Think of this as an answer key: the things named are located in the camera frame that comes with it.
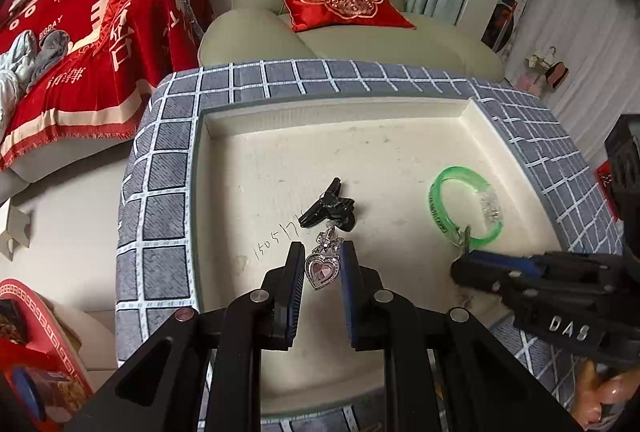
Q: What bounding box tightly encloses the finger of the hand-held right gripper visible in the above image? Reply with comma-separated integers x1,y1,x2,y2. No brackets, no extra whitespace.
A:
450,258,622,300
462,249,626,281

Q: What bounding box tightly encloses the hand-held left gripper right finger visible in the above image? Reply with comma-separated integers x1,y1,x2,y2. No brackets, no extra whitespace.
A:
337,241,586,432

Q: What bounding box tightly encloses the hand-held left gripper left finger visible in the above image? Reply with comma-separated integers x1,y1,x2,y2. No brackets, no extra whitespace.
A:
62,243,307,432

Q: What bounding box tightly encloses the pink heart pendant earring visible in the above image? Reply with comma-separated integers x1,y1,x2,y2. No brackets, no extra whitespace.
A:
304,221,346,292

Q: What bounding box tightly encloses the green translucent bangle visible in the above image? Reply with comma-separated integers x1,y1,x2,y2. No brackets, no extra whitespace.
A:
427,166,503,249

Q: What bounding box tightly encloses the white flocked jewelry tray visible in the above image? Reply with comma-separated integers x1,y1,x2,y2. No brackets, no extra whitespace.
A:
186,96,565,419

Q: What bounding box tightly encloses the person's right hand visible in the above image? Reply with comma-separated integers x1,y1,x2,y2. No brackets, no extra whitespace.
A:
575,358,632,428

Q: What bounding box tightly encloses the black hair claw clip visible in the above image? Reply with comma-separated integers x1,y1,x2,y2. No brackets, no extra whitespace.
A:
298,178,359,233

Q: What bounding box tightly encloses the grey checked tablecloth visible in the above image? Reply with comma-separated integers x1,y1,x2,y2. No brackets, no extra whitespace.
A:
114,59,640,432

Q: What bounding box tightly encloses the small clothes hanger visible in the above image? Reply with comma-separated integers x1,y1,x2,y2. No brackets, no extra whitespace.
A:
525,46,559,69

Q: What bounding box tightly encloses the red round patterned box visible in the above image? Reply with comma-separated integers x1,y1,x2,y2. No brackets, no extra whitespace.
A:
0,279,97,423

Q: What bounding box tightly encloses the grey-green sofa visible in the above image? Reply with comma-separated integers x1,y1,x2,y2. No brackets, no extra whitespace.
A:
0,132,137,199

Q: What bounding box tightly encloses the blue-capped bottle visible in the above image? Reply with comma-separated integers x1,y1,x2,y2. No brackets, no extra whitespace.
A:
11,366,44,421

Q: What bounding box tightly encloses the small white stool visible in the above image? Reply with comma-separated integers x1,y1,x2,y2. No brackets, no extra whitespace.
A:
0,199,34,263

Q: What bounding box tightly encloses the red blanket sofa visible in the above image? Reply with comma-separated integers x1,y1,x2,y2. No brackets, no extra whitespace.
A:
0,0,216,171

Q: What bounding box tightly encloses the grey cloth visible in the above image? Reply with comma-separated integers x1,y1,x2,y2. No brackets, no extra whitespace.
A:
25,31,72,91

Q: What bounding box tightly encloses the light blue clothing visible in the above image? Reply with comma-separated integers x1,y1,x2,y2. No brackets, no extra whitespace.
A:
0,31,42,133

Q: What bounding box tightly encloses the pink wall ornament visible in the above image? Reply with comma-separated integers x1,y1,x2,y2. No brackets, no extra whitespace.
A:
515,72,542,96

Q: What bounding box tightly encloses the dark heart-shaped wall ornament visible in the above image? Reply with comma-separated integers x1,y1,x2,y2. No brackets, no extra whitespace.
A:
544,63,571,89

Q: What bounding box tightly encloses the black round wall poster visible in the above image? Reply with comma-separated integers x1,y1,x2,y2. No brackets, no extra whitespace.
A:
481,0,527,54

